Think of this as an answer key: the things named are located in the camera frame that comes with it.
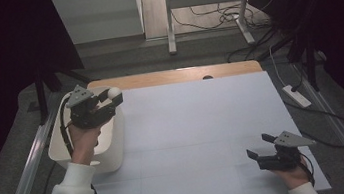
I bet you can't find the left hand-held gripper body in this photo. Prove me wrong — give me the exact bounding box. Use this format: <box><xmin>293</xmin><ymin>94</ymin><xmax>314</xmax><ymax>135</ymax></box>
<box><xmin>63</xmin><ymin>80</ymin><xmax>119</xmax><ymax>132</ymax></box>

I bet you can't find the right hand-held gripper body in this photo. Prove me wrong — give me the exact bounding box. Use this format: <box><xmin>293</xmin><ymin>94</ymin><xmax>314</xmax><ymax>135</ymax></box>
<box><xmin>254</xmin><ymin>127</ymin><xmax>320</xmax><ymax>175</ymax></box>

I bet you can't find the white ball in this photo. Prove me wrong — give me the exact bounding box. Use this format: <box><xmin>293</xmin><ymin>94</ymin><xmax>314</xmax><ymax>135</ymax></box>
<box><xmin>106</xmin><ymin>86</ymin><xmax>123</xmax><ymax>100</ymax></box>

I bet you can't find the white plastic bin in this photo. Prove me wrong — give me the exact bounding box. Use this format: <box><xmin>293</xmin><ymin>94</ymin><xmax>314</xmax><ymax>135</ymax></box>
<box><xmin>40</xmin><ymin>84</ymin><xmax>132</xmax><ymax>181</ymax></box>

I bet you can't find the person's right hand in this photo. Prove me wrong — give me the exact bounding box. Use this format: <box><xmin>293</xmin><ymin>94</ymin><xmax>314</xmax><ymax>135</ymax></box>
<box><xmin>270</xmin><ymin>155</ymin><xmax>314</xmax><ymax>193</ymax></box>

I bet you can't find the person's left hand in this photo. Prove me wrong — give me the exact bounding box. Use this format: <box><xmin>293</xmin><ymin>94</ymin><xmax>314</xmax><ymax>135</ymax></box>
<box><xmin>65</xmin><ymin>116</ymin><xmax>119</xmax><ymax>169</ymax></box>

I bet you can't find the wooden table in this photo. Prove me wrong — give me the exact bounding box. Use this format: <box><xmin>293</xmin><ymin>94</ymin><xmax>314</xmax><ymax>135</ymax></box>
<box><xmin>86</xmin><ymin>58</ymin><xmax>264</xmax><ymax>96</ymax></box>

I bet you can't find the white power strip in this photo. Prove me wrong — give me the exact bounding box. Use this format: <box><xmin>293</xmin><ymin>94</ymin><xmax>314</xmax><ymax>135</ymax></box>
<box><xmin>282</xmin><ymin>82</ymin><xmax>312</xmax><ymax>111</ymax></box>

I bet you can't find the black stand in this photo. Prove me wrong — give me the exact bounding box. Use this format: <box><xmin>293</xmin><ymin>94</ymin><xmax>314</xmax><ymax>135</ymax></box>
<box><xmin>261</xmin><ymin>23</ymin><xmax>331</xmax><ymax>98</ymax></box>
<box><xmin>21</xmin><ymin>59</ymin><xmax>96</xmax><ymax>127</ymax></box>

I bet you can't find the pale grey table mat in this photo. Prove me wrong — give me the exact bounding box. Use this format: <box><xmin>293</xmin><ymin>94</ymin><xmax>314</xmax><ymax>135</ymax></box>
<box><xmin>77</xmin><ymin>63</ymin><xmax>332</xmax><ymax>194</ymax></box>

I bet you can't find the white cabinet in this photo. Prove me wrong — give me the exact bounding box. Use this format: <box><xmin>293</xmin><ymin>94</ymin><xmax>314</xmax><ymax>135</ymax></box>
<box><xmin>50</xmin><ymin>0</ymin><xmax>147</xmax><ymax>48</ymax></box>

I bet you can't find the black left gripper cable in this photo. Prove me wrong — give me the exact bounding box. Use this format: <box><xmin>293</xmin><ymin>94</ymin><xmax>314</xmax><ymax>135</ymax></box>
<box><xmin>55</xmin><ymin>91</ymin><xmax>107</xmax><ymax>194</ymax></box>

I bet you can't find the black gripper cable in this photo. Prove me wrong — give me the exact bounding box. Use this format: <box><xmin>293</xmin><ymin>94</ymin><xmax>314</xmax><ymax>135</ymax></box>
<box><xmin>55</xmin><ymin>91</ymin><xmax>107</xmax><ymax>194</ymax></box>
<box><xmin>297</xmin><ymin>150</ymin><xmax>317</xmax><ymax>189</ymax></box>

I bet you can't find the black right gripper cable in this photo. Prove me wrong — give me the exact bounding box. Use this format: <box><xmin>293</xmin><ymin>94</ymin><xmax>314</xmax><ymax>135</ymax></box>
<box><xmin>297</xmin><ymin>150</ymin><xmax>317</xmax><ymax>189</ymax></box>

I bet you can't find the white cable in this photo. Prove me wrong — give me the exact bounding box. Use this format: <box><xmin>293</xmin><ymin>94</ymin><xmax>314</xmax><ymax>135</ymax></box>
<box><xmin>268</xmin><ymin>51</ymin><xmax>289</xmax><ymax>90</ymax></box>

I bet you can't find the black looped floor cable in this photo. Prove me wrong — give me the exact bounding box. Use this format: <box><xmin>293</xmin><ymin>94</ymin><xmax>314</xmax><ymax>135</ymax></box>
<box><xmin>283</xmin><ymin>93</ymin><xmax>344</xmax><ymax>156</ymax></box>

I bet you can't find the white metal desk frame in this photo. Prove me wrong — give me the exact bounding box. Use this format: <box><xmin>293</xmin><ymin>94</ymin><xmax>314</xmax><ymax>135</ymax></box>
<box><xmin>161</xmin><ymin>0</ymin><xmax>263</xmax><ymax>56</ymax></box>

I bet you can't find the tangle of black floor cables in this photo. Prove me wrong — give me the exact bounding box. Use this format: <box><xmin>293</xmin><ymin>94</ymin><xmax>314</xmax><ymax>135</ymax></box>
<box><xmin>168</xmin><ymin>0</ymin><xmax>275</xmax><ymax>41</ymax></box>

